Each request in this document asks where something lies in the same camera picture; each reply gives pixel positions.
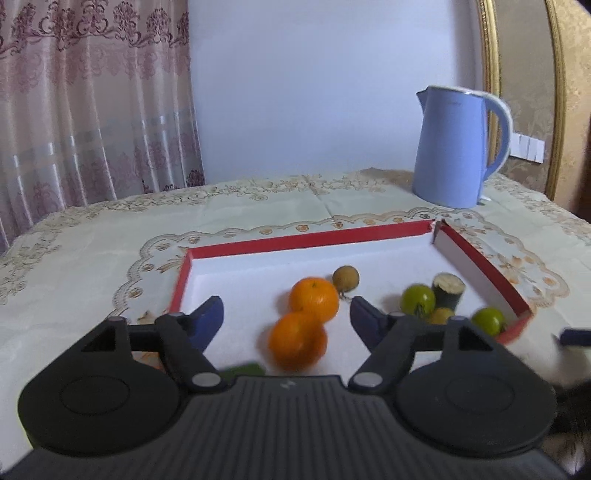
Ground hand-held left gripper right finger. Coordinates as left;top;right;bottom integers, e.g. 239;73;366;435
348;296;499;393

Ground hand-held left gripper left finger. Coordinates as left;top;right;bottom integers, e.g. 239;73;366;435
81;295;225;393

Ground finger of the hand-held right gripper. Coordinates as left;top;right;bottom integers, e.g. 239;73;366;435
558;328;591;347

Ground small brown longan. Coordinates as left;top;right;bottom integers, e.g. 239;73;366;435
332;265;362;294

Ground green lime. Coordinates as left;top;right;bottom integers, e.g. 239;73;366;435
471;307;506;337
400;284;436;317

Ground green cucumber piece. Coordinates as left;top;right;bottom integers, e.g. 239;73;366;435
222;364;265;378

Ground large orange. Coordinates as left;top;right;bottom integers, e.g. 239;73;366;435
268;312;328;372

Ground red cardboard box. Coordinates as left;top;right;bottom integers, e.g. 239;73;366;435
167;220;534;347

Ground small orange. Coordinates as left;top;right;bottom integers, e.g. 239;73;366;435
289;277;340;323

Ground dark cucumber piece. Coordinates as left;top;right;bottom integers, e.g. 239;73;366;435
431;273;466;311

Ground cream embroidered tablecloth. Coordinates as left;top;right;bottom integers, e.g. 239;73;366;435
0;168;591;467

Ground blue electric kettle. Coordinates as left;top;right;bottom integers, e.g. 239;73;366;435
412;85;514;209

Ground pink patterned curtain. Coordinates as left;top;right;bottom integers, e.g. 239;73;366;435
0;0;206;252

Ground white wall switch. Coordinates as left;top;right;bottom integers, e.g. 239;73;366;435
510;133;544;163

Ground gold wall moulding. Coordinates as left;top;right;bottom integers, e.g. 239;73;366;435
478;0;505;139
544;0;570;201

